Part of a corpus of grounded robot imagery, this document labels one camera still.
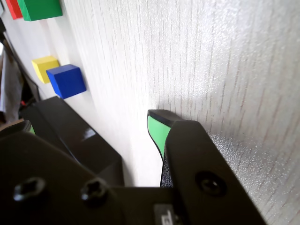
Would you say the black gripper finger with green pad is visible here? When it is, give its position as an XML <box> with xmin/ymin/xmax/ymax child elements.
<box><xmin>0</xmin><ymin>120</ymin><xmax>126</xmax><ymax>225</ymax></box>
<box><xmin>147</xmin><ymin>109</ymin><xmax>268</xmax><ymax>225</ymax></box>

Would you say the green wooden cube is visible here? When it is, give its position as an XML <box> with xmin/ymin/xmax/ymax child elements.
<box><xmin>16</xmin><ymin>0</ymin><xmax>63</xmax><ymax>22</ymax></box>

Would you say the blue wooden cube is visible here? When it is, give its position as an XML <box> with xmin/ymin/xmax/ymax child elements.
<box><xmin>45</xmin><ymin>64</ymin><xmax>87</xmax><ymax>99</ymax></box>

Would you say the yellow wooden cube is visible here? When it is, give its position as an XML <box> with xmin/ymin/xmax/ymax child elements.
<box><xmin>31</xmin><ymin>56</ymin><xmax>60</xmax><ymax>84</ymax></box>

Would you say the red wooden cube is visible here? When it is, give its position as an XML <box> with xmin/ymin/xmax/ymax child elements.
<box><xmin>5</xmin><ymin>0</ymin><xmax>23</xmax><ymax>20</ymax></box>

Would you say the white crumpled cloth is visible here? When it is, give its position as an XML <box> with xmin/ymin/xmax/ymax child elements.
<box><xmin>0</xmin><ymin>43</ymin><xmax>23</xmax><ymax>121</ymax></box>

